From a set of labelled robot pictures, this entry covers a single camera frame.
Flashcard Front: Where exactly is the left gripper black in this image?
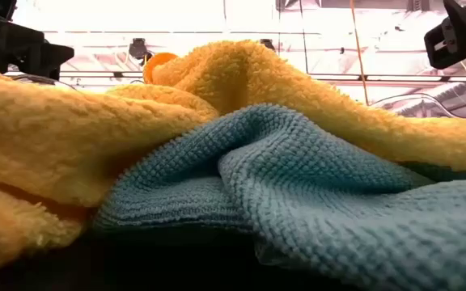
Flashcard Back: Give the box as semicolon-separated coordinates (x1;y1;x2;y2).
0;0;76;81

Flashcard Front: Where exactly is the yellow microfiber towel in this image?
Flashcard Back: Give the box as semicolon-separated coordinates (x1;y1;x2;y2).
0;39;466;270

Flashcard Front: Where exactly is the teal microfiber towel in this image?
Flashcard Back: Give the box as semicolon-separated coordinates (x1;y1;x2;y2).
93;103;466;291

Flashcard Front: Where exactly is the orange hanging cable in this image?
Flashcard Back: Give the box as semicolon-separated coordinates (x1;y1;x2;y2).
349;0;371;107

